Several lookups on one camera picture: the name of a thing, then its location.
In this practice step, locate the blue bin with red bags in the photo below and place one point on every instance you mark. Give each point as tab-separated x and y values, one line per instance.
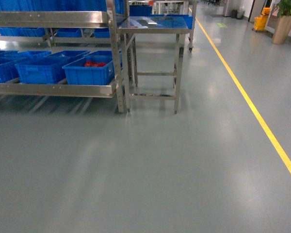
77	74

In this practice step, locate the blue bin behind red bin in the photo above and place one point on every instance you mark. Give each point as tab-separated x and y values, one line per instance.
108	53

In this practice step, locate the blue bin behind empty bin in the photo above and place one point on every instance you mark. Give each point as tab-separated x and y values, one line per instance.
71	54

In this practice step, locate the empty blue plastic bin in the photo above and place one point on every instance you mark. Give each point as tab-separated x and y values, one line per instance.
44	70

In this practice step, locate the blue bin far left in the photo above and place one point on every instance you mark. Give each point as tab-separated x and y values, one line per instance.
8	70

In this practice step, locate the stainless steel side table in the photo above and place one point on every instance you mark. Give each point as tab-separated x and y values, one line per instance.
133	26

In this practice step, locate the red plastic bags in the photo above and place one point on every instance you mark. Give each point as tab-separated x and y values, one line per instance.
94	64

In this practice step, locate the stainless steel flow rack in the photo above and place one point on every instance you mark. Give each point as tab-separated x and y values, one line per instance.
62	19

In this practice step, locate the yellow mop bucket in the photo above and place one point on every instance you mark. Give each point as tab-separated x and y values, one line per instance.
260	21

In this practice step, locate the tan planter with plant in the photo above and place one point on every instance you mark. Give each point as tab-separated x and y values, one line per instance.
283	8

